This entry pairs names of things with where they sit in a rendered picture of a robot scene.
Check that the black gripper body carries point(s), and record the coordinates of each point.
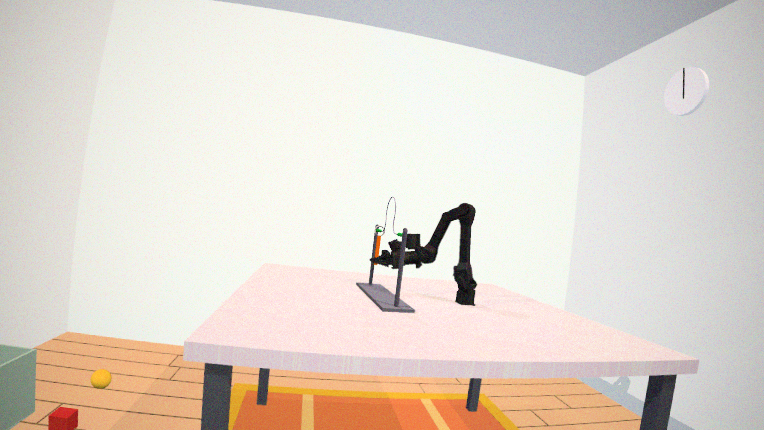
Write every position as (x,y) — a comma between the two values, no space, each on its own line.
(394,259)

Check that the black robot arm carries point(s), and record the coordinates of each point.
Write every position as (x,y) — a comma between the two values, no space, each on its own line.
(463,274)

